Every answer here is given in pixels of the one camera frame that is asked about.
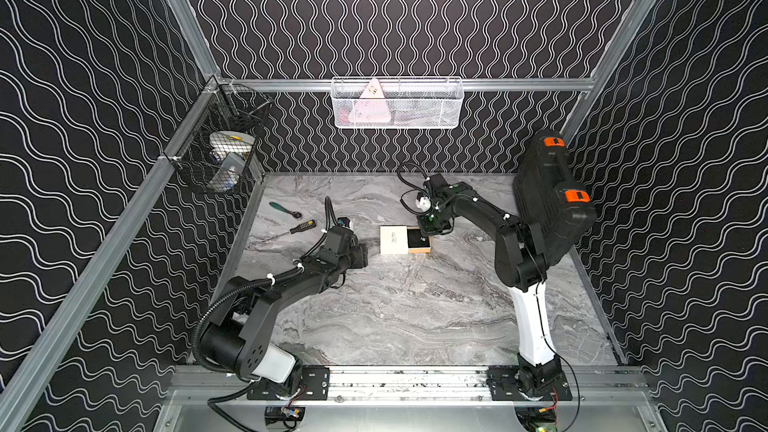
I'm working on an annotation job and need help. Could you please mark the cream drawer jewelry box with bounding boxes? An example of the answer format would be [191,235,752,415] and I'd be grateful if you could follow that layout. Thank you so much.
[379,225,432,255]

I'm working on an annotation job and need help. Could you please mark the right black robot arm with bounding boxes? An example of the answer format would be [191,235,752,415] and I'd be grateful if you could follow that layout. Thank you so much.
[416,174,566,399]

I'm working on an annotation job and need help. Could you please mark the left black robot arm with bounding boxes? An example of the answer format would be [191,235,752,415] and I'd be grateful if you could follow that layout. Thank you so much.
[192,225,368,384]

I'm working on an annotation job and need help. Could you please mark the yellow black screwdriver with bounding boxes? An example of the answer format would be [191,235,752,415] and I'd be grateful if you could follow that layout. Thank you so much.
[261,220,317,243]

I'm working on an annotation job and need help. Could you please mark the black tool case orange latches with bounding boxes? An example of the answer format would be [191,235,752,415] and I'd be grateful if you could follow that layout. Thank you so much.
[513,129,596,266]

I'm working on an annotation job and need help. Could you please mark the pink triangle card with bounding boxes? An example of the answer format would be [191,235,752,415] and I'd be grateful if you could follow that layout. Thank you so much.
[348,78,392,127]

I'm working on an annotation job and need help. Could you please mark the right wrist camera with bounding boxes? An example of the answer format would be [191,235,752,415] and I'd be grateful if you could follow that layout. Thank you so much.
[415,192,432,213]

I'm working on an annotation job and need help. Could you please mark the white wire wall basket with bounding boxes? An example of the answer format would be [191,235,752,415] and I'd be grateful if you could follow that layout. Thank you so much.
[330,76,465,130]

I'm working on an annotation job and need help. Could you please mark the black mesh wall basket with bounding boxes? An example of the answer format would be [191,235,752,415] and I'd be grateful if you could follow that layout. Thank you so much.
[170,82,275,196]

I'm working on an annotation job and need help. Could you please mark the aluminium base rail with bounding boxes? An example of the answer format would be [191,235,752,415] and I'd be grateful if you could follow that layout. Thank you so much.
[170,364,649,406]

